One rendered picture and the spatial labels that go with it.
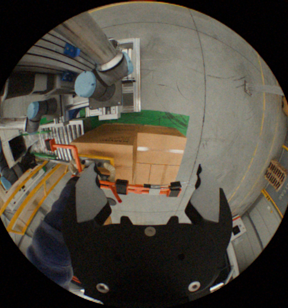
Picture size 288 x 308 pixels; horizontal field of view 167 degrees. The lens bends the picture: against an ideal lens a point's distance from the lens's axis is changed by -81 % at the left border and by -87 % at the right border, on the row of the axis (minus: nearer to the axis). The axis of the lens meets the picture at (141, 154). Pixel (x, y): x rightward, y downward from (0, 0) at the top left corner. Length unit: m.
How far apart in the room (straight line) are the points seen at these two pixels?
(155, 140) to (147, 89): 0.87
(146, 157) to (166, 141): 0.32
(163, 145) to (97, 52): 1.09
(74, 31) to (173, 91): 1.59
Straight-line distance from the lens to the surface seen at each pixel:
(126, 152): 0.78
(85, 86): 0.44
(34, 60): 0.49
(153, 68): 1.77
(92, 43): 0.33
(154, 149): 1.20
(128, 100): 1.44
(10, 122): 0.92
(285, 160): 8.95
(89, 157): 0.75
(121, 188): 0.65
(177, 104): 1.71
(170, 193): 0.68
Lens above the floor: 1.63
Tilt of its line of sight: 62 degrees down
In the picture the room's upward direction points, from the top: 175 degrees counter-clockwise
